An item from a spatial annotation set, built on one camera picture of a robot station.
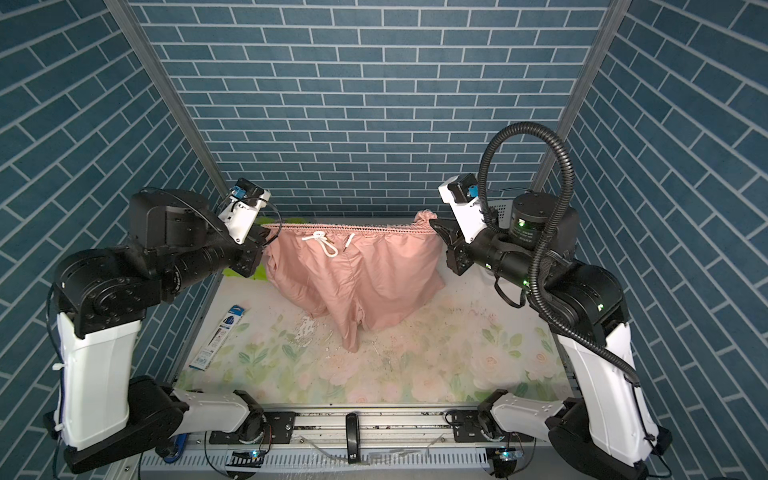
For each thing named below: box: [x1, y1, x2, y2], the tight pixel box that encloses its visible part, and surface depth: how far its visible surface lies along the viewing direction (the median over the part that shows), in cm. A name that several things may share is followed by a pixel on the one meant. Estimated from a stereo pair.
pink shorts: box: [261, 210, 445, 353], surface depth 62 cm
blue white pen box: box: [189, 305, 246, 371], surface depth 90 cm
